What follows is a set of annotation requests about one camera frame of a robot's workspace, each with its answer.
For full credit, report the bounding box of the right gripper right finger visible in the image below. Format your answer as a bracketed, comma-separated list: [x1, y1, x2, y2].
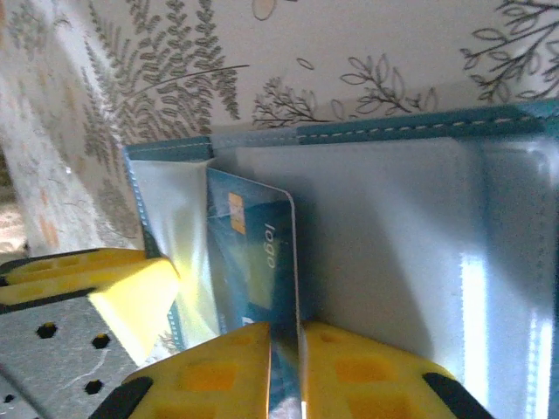
[300, 321, 495, 419]

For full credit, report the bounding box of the floral tablecloth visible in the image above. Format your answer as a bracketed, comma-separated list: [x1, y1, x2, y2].
[0, 0, 559, 350]

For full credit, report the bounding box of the teal card holder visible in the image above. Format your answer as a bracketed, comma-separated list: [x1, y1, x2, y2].
[121, 99, 559, 419]

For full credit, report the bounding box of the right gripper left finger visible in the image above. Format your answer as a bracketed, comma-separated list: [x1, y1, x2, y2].
[93, 321, 273, 419]

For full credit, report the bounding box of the blue credit card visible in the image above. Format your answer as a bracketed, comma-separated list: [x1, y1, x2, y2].
[204, 168, 303, 419]

